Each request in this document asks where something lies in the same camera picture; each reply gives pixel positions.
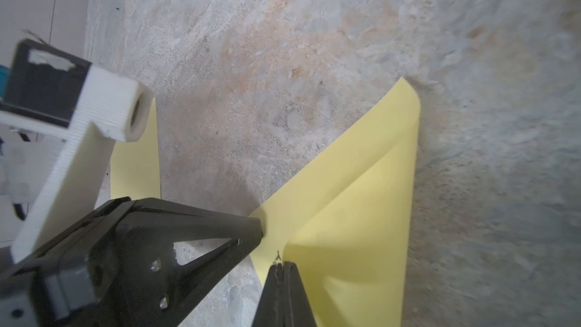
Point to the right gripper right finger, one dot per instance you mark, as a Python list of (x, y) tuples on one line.
[(297, 311)]

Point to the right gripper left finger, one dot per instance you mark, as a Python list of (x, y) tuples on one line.
[(270, 310)]

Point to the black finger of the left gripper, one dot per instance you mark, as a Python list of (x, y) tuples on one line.
[(152, 262)]

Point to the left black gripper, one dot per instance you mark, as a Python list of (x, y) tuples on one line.
[(72, 279)]

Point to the yellow square paper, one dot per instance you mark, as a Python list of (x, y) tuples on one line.
[(344, 219), (135, 166)]

